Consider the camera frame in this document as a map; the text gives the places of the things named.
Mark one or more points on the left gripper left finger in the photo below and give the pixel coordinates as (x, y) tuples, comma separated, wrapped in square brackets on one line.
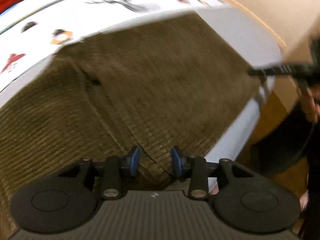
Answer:
[(117, 168)]

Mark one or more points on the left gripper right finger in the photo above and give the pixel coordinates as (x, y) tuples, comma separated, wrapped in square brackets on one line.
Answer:
[(193, 168)]

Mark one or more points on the brown corduroy pants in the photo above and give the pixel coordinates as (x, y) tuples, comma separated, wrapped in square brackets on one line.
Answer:
[(165, 83)]

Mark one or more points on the person right hand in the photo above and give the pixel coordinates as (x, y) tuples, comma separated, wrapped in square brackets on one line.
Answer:
[(310, 107)]

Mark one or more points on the deer print bed sheet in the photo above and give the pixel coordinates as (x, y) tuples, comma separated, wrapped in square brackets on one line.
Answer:
[(28, 45)]

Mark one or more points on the wooden bed frame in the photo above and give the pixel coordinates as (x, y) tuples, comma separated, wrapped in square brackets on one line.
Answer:
[(258, 46)]

